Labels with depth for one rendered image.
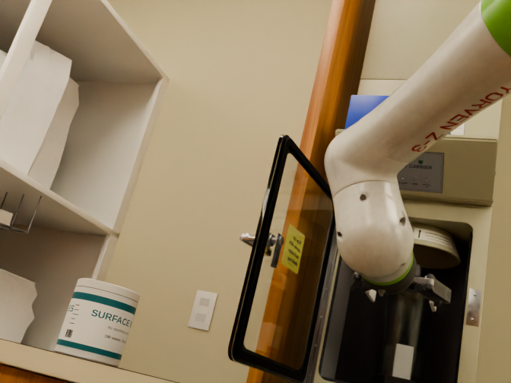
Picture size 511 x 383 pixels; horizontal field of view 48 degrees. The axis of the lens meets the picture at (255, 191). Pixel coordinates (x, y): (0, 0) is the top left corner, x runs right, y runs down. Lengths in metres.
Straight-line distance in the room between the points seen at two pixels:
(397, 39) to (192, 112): 0.89
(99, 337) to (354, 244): 0.57
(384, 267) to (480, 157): 0.45
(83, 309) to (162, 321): 0.69
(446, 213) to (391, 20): 0.53
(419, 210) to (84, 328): 0.72
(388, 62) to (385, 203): 0.67
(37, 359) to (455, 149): 0.87
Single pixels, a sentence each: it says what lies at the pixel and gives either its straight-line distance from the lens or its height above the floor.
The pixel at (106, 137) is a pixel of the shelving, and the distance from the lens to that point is 2.23.
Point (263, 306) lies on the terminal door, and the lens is 0.99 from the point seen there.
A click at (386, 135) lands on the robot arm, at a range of 0.81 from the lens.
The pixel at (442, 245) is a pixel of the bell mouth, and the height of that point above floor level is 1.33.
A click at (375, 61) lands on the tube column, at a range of 1.46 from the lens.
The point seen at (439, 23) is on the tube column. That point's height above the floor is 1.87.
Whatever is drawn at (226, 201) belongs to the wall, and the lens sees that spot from 1.88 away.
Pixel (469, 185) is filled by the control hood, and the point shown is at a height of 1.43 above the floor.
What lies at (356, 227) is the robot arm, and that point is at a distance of 0.81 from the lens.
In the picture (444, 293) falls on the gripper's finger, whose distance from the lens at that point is 1.09.
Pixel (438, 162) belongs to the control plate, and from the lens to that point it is 1.21.
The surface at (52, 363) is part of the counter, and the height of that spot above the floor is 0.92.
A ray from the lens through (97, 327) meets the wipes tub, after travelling 1.17.
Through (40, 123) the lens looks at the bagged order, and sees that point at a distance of 1.85.
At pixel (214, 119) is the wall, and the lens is 2.05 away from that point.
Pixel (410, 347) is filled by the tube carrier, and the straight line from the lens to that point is 1.21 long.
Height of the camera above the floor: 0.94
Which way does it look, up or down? 20 degrees up
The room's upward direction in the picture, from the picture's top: 14 degrees clockwise
